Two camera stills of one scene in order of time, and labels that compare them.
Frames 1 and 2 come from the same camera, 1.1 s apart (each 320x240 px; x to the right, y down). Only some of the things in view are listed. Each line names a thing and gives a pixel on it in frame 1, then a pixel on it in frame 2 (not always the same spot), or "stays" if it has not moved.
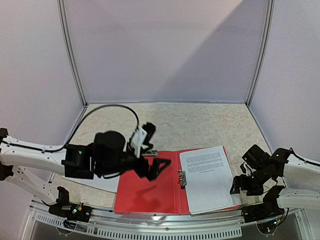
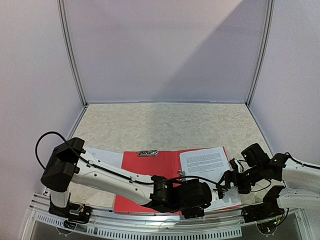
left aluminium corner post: (69, 50) stays
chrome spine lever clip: (183, 178) stays
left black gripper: (153, 173) to (198, 213)
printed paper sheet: (208, 179) stays
